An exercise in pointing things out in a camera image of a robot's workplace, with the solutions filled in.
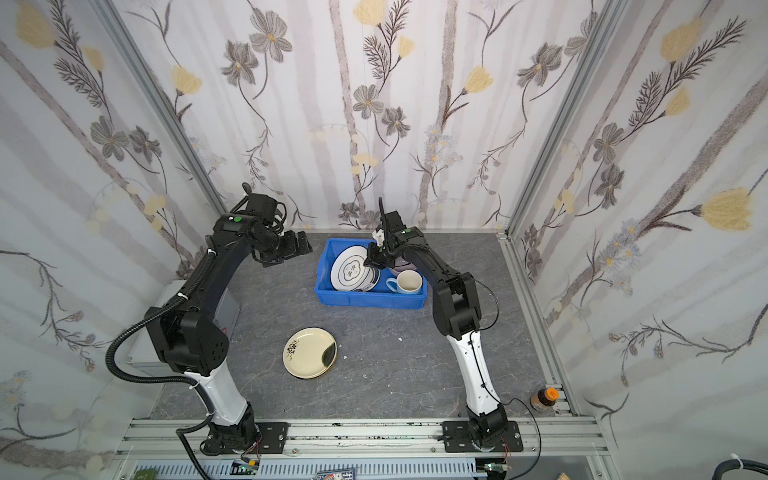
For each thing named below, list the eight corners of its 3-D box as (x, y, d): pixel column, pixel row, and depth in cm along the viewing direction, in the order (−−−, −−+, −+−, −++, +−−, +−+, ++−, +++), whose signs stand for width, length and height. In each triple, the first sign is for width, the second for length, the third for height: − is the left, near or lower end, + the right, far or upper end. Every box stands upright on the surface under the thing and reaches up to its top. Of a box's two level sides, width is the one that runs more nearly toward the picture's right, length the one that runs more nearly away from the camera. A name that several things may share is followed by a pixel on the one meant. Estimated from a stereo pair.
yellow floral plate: (282, 380, 85) (277, 375, 82) (292, 333, 95) (289, 326, 91) (334, 380, 85) (331, 375, 82) (339, 333, 95) (337, 327, 91)
